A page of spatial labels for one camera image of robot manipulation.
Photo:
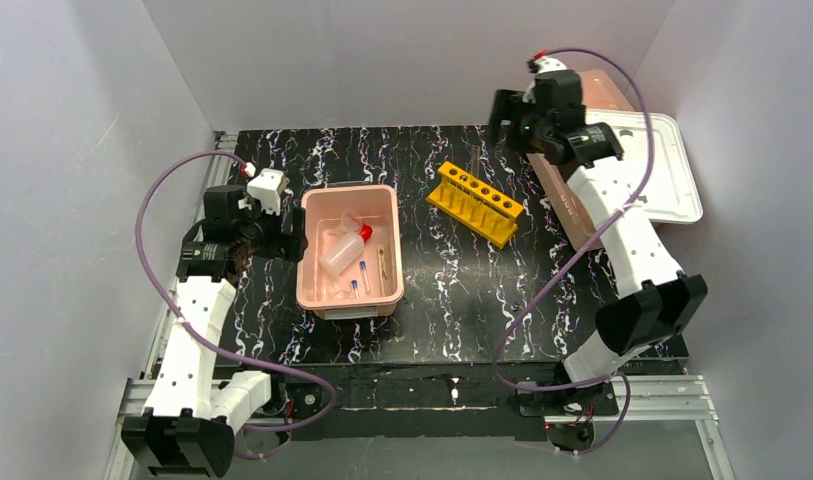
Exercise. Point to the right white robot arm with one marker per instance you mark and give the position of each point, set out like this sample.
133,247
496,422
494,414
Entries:
656,298

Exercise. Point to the aluminium frame rail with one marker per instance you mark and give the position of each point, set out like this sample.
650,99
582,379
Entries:
444,406

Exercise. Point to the large pink storage box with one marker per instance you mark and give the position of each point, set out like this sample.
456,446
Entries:
599,92

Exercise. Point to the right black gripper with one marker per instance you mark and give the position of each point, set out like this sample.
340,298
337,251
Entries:
503,115

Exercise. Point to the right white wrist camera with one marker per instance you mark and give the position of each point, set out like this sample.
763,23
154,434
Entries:
542,66

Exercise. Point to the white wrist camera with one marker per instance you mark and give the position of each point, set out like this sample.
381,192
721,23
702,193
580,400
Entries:
267,187
542,66

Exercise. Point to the blue capped small vials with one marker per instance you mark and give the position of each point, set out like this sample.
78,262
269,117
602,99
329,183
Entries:
365,277

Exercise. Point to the white box lid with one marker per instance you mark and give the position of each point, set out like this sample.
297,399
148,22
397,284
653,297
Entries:
671,194

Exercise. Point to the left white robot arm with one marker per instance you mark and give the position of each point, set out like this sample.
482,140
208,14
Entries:
184,428

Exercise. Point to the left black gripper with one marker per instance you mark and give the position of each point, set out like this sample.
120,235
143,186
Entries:
294,231

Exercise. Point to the white plastic bottle red cap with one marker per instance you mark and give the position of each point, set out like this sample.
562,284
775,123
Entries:
345,251

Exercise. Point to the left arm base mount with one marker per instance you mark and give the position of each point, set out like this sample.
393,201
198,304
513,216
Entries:
284,415

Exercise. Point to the clear plastic funnel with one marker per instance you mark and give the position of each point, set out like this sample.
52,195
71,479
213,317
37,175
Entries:
351,221

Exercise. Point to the wooden test tube clamp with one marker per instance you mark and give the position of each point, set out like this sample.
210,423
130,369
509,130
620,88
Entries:
382,270

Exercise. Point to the yellow test tube rack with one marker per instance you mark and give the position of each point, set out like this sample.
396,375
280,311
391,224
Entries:
475,204

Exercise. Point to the clear glass test tube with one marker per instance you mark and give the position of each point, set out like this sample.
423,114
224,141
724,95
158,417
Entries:
474,160

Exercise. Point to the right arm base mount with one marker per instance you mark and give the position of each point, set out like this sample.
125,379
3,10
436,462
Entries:
574,411

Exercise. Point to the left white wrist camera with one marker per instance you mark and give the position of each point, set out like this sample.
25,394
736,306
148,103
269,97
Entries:
267,187

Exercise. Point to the pink plastic bin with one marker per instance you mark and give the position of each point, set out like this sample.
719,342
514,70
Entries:
378,206

